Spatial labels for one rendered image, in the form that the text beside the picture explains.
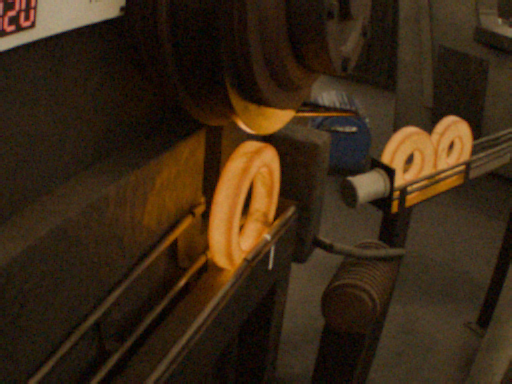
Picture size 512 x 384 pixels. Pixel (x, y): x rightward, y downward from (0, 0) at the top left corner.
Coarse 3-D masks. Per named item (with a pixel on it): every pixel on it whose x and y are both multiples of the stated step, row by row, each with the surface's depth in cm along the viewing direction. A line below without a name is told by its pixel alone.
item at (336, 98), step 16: (320, 96) 322; (336, 96) 320; (352, 96) 323; (320, 128) 296; (368, 128) 295; (336, 144) 297; (352, 144) 297; (368, 144) 299; (336, 160) 301; (352, 160) 300
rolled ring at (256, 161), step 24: (264, 144) 92; (240, 168) 86; (264, 168) 95; (216, 192) 86; (240, 192) 85; (264, 192) 99; (216, 216) 86; (240, 216) 87; (264, 216) 99; (216, 240) 87; (240, 240) 97
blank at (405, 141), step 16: (416, 128) 128; (400, 144) 124; (416, 144) 127; (432, 144) 131; (384, 160) 126; (400, 160) 126; (416, 160) 132; (432, 160) 133; (400, 176) 128; (416, 176) 131; (416, 192) 133
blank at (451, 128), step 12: (444, 120) 134; (456, 120) 133; (432, 132) 134; (444, 132) 132; (456, 132) 134; (468, 132) 137; (444, 144) 133; (456, 144) 140; (468, 144) 139; (444, 156) 135; (456, 156) 140; (468, 156) 141; (432, 168) 135; (456, 168) 140
